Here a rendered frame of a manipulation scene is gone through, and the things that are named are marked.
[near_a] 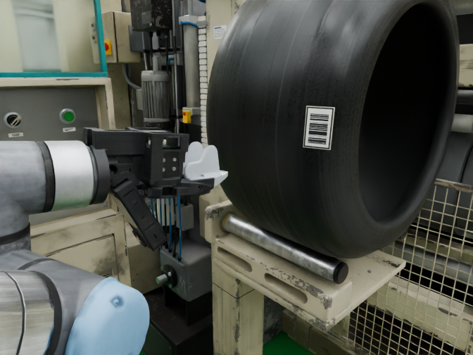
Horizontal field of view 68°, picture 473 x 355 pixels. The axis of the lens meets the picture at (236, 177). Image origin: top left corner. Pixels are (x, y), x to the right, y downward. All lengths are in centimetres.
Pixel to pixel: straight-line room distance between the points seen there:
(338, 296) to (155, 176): 47
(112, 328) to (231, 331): 95
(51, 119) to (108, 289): 74
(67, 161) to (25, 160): 4
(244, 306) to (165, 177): 78
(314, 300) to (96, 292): 53
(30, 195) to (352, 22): 46
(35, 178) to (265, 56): 38
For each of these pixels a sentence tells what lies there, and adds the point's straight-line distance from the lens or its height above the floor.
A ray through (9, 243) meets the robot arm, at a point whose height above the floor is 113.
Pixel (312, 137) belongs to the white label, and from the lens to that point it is 52.
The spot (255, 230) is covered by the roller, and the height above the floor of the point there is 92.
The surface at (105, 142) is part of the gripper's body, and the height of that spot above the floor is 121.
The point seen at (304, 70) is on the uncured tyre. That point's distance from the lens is 54.
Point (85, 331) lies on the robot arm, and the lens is 29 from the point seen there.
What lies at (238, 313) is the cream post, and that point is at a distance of 117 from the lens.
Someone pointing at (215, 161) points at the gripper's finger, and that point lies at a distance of 50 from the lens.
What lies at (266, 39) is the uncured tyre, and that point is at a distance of 61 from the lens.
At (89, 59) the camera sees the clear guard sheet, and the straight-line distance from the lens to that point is 100.
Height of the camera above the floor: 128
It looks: 16 degrees down
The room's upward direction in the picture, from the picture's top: straight up
